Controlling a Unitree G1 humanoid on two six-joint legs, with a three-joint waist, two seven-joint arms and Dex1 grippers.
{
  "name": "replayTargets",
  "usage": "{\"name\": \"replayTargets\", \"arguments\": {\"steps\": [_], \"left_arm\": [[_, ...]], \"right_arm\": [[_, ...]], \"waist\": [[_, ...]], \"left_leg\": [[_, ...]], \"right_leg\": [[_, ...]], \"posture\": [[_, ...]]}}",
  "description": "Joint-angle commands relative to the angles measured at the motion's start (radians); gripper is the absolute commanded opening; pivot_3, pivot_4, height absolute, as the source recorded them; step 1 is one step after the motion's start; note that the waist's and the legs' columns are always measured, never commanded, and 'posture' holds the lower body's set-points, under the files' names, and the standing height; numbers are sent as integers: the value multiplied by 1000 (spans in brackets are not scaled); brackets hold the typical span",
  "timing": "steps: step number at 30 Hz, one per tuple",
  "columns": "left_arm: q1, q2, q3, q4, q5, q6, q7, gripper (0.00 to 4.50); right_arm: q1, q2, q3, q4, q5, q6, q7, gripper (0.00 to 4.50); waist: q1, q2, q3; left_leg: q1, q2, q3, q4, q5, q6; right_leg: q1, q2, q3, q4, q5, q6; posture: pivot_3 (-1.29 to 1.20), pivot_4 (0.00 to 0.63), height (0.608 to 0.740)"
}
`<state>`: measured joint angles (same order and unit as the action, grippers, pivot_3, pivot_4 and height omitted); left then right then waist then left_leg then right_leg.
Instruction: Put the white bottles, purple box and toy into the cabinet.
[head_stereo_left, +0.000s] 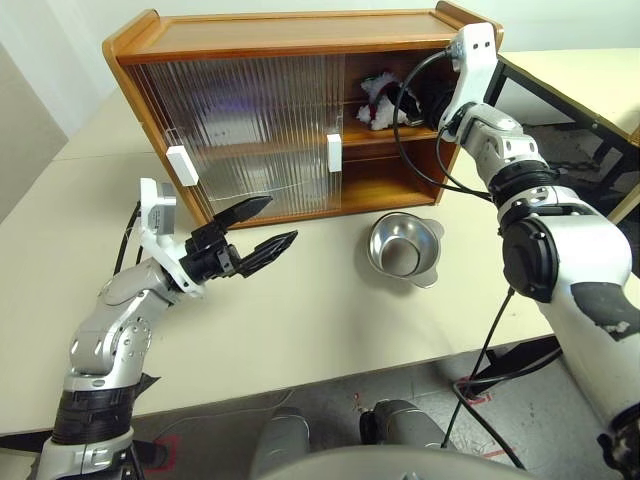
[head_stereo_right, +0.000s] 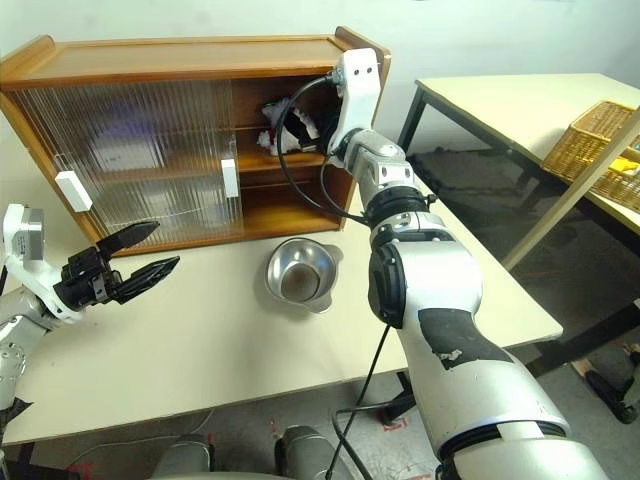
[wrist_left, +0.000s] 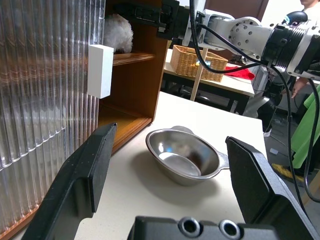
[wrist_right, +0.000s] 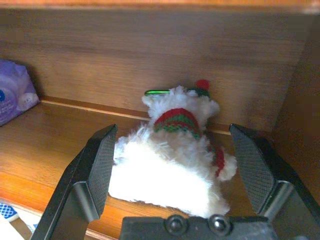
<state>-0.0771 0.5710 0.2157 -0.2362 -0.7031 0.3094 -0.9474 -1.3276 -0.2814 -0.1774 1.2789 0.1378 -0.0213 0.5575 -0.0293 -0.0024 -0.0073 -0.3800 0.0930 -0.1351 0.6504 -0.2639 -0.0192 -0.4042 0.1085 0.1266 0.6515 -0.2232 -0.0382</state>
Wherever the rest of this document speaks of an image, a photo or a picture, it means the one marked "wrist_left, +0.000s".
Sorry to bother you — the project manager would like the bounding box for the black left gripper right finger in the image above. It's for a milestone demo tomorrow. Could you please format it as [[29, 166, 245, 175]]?
[[224, 135, 320, 240]]

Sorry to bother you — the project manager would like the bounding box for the white door handle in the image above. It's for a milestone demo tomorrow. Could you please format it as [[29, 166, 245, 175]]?
[[87, 44, 115, 99]]

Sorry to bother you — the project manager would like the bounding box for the cream table with black legs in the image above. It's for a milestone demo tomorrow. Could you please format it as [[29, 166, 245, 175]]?
[[160, 48, 256, 116]]

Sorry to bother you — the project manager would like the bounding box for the red cloth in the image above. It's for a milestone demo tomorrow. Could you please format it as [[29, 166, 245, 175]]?
[[224, 63, 256, 81]]

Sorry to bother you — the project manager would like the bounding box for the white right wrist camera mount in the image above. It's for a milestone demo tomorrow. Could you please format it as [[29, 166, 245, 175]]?
[[195, 8, 235, 29]]

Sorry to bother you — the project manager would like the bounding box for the wooden cabinet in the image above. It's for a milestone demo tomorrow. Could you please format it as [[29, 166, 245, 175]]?
[[0, 0, 169, 240]]

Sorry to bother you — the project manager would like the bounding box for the bystander hand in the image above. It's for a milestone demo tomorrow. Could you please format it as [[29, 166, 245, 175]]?
[[290, 76, 309, 99]]

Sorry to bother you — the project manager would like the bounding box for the white plush toy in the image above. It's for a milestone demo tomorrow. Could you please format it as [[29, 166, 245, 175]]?
[[103, 13, 134, 54]]

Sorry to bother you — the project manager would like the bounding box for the wicker basket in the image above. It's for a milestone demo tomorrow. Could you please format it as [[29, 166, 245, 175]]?
[[170, 44, 229, 83]]

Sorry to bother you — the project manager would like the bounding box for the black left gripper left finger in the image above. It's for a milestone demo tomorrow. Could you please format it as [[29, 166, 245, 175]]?
[[21, 122, 118, 240]]

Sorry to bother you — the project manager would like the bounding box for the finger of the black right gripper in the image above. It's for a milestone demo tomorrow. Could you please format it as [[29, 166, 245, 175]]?
[[133, 6, 164, 26]]

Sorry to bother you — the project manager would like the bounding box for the green cloth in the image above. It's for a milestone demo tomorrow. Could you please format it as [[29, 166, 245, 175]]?
[[290, 84, 320, 171]]

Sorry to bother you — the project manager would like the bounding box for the cracked ribbed glass sliding door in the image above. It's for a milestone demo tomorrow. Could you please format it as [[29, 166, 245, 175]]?
[[0, 0, 106, 231]]

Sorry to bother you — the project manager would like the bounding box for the black round device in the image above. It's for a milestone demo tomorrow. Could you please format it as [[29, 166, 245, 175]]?
[[282, 10, 309, 26]]

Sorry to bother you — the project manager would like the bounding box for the light wooden pole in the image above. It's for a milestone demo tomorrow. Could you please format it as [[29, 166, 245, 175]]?
[[190, 47, 210, 102]]

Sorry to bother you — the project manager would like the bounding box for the steel bowl with handles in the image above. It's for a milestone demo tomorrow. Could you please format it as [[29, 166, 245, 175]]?
[[145, 125, 231, 187]]

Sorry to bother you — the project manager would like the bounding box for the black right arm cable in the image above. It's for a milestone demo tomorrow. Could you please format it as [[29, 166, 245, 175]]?
[[188, 0, 320, 221]]

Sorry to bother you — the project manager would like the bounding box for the bystander torso in white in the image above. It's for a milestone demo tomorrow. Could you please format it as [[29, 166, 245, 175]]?
[[298, 0, 320, 12]]

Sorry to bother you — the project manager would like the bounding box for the yellow black object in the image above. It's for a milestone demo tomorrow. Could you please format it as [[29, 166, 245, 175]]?
[[271, 162, 301, 180]]

